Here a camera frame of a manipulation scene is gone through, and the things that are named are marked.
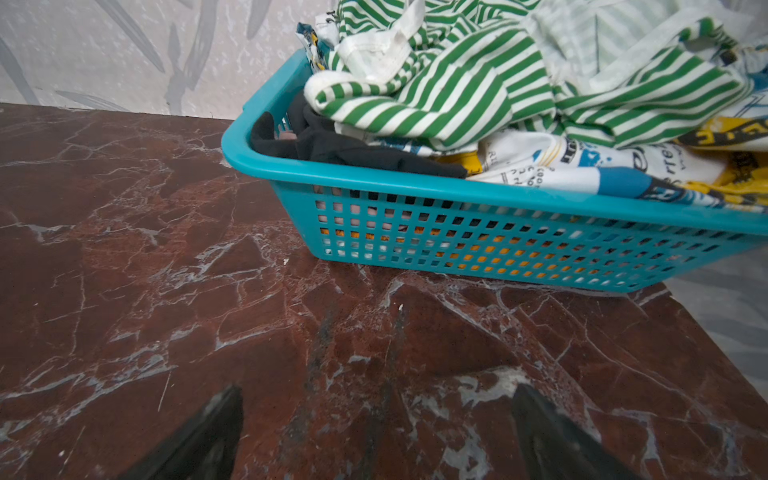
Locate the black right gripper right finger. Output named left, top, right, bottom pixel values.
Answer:
left=512, top=384, right=639, bottom=479

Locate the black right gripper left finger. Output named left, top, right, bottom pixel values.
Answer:
left=119, top=385, right=244, bottom=479

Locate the green white striped shirt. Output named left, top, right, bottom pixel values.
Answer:
left=304, top=1, right=767, bottom=151

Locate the teal plastic laundry basket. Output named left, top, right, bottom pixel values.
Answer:
left=222, top=52, right=767, bottom=292

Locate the black garment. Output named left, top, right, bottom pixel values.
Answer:
left=249, top=92, right=468, bottom=179

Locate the white yellow blue printed garment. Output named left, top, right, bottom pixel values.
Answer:
left=303, top=21, right=767, bottom=212

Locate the pale green striped garment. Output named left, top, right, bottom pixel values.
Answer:
left=522, top=1, right=756, bottom=94

